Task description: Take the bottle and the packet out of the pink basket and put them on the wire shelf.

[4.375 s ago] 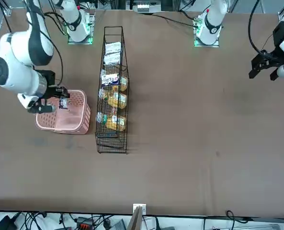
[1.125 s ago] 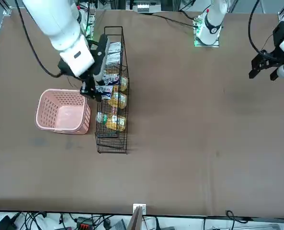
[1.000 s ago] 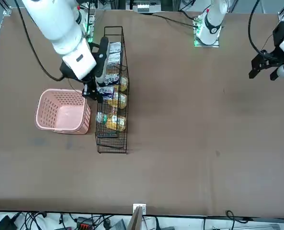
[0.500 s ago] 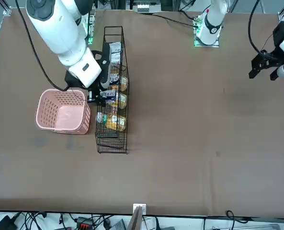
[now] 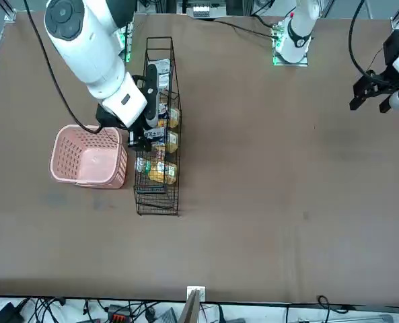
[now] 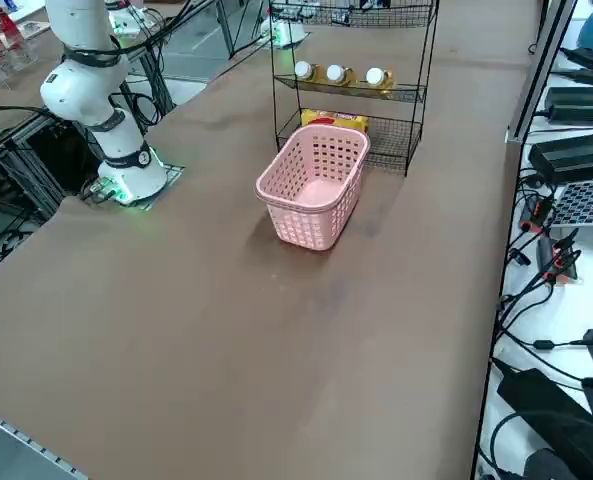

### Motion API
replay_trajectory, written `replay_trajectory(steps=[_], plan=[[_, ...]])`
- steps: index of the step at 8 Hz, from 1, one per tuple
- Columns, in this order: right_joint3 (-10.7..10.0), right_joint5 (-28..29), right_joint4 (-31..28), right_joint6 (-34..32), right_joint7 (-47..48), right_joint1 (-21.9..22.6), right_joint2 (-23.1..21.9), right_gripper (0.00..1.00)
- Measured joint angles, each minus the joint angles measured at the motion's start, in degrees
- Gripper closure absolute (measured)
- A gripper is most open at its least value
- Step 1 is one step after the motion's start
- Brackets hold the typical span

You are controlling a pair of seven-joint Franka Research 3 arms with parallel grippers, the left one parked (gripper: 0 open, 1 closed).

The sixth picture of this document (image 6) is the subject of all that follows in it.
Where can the pink plastic basket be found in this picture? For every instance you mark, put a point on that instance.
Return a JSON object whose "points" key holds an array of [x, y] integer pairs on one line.
{"points": [[301, 230]]}

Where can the yellow red biscuit packet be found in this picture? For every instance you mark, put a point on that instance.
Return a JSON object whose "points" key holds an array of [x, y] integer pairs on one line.
{"points": [[348, 120]]}

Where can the white packet blue print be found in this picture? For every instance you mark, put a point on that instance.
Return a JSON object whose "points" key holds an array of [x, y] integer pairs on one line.
{"points": [[342, 17]]}

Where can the white green-lit box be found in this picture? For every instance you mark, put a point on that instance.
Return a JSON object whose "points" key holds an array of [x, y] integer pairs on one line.
{"points": [[123, 20]]}

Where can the long black power adapter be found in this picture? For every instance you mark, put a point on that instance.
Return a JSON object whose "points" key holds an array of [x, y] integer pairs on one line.
{"points": [[571, 155], [581, 105]]}

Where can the grey perforated panel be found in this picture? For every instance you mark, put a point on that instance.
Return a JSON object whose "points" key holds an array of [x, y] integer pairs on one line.
{"points": [[586, 202]]}

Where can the black bag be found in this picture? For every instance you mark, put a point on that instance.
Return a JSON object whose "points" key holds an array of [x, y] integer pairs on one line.
{"points": [[546, 405]]}

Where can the clear acrylic rack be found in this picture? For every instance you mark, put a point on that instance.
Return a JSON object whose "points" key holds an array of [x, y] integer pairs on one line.
{"points": [[6, 55]]}

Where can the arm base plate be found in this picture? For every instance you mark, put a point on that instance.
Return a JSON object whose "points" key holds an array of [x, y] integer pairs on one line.
{"points": [[173, 172]]}

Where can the black metal frame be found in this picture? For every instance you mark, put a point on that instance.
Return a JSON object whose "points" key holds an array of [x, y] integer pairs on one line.
{"points": [[51, 150]]}

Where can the aluminium post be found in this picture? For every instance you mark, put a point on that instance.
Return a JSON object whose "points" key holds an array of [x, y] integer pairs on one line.
{"points": [[538, 75]]}

